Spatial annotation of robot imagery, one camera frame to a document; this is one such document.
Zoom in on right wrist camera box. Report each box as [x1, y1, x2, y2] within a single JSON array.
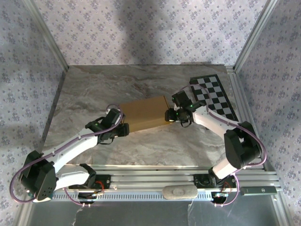
[[171, 91, 192, 110]]

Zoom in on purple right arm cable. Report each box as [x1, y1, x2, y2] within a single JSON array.
[[174, 84, 268, 170]]

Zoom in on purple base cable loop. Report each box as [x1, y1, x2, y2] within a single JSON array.
[[213, 173, 241, 208], [63, 186, 95, 209]]

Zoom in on small controller circuit board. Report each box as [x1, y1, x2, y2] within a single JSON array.
[[78, 191, 105, 204], [211, 191, 230, 204]]

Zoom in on grey slotted cable duct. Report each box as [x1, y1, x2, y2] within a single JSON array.
[[52, 190, 215, 202]]

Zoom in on long black rectangular box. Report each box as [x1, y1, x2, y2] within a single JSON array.
[[240, 186, 278, 196]]

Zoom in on brown cardboard box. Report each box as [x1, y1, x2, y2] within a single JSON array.
[[118, 95, 174, 133]]

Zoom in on aluminium side frame rail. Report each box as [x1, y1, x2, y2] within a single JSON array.
[[35, 67, 70, 170], [226, 65, 268, 171]]

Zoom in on grey oval stone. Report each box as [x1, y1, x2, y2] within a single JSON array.
[[162, 186, 198, 201]]

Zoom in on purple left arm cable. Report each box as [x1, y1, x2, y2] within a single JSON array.
[[10, 104, 126, 203]]

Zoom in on black and grey chessboard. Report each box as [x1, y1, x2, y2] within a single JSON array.
[[189, 74, 239, 123]]

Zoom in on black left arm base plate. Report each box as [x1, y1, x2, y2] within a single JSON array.
[[68, 174, 112, 190]]

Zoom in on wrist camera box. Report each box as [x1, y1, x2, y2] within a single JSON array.
[[171, 91, 192, 110], [103, 108, 124, 128]]

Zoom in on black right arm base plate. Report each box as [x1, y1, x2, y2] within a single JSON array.
[[193, 173, 237, 189]]

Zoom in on aluminium front frame rails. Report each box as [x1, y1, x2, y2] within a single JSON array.
[[26, 164, 282, 192]]

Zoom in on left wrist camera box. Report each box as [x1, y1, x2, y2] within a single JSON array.
[[103, 108, 124, 128]]

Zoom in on aluminium frame corner post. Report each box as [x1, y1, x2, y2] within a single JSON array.
[[22, 0, 70, 72], [232, 0, 282, 73]]

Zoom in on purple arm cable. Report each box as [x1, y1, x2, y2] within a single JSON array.
[[174, 84, 268, 170], [10, 104, 126, 203]]

